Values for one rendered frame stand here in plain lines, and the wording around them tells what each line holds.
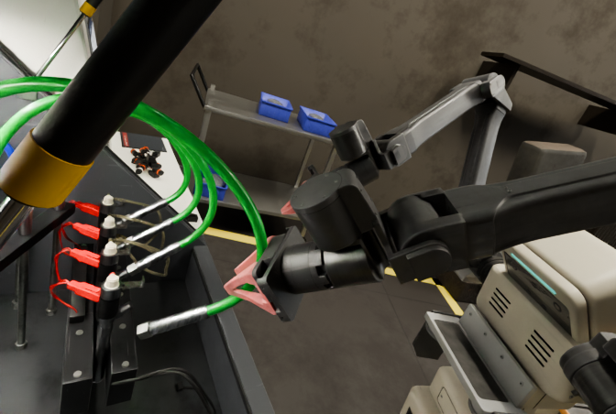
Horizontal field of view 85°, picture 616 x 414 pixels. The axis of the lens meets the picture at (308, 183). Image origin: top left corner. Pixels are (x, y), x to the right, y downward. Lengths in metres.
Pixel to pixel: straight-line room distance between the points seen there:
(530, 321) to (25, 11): 1.11
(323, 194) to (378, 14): 3.18
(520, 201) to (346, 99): 3.11
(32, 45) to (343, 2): 2.84
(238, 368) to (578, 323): 0.61
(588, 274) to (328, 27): 2.92
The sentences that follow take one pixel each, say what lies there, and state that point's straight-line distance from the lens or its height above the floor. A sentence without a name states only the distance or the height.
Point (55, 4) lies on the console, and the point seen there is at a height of 1.45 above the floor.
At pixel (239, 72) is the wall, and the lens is 3.32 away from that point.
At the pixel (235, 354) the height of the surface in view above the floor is 0.95.
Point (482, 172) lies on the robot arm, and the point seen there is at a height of 1.39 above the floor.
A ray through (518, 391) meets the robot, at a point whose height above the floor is 1.07.
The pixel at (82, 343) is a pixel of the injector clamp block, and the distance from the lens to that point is 0.71.
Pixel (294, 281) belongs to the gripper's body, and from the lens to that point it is 0.39.
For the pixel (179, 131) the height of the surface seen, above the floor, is 1.41.
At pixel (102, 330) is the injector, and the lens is 0.66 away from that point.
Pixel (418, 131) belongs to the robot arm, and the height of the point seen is 1.45.
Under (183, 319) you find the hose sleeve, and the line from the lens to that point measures 0.50.
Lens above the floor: 1.52
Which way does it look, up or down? 20 degrees down
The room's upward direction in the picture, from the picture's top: 20 degrees clockwise
